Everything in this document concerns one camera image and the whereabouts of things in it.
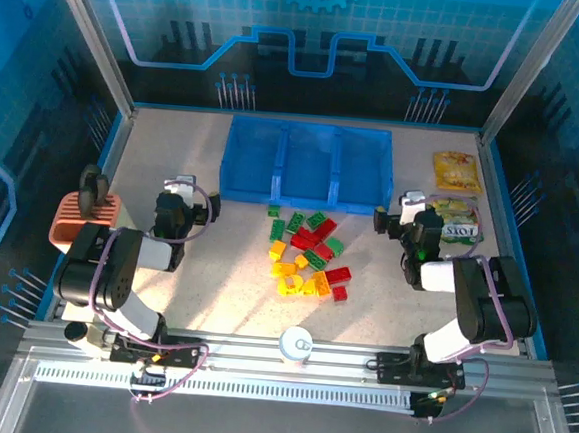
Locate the small green lego brick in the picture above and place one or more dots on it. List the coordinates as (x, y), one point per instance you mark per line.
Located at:
(273, 210)

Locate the long green lego brick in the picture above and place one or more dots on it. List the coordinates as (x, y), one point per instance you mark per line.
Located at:
(277, 229)

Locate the orange lego brick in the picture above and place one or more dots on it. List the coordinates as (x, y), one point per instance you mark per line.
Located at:
(322, 283)
(277, 249)

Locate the small red lego brick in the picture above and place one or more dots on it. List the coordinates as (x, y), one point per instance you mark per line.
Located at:
(339, 293)

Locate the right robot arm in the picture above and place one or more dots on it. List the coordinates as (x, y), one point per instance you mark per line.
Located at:
(488, 302)

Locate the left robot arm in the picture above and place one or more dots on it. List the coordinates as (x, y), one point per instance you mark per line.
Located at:
(115, 263)

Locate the green snack bag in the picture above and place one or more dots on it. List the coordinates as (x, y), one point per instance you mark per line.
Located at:
(462, 220)

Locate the yellow snack bag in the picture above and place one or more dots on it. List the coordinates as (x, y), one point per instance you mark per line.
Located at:
(456, 170)

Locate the small yellow lego brick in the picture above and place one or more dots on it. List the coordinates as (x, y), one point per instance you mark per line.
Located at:
(301, 261)

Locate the yellow arch lego brick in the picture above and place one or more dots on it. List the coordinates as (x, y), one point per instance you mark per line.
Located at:
(289, 286)

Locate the orange slotted rack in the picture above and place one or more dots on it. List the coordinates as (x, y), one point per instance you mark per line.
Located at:
(68, 229)

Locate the white metal can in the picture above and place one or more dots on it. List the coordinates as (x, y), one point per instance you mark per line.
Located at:
(295, 345)

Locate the black round knob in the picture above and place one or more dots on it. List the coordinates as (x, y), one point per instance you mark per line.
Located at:
(76, 331)

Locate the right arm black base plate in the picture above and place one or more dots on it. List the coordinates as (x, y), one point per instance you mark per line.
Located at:
(393, 367)

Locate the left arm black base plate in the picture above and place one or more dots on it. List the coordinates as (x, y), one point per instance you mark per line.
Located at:
(183, 356)

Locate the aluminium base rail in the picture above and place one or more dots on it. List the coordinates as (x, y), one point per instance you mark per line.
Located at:
(243, 353)

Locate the aluminium frame post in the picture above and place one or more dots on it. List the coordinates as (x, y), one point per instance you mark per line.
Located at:
(530, 65)
(90, 35)

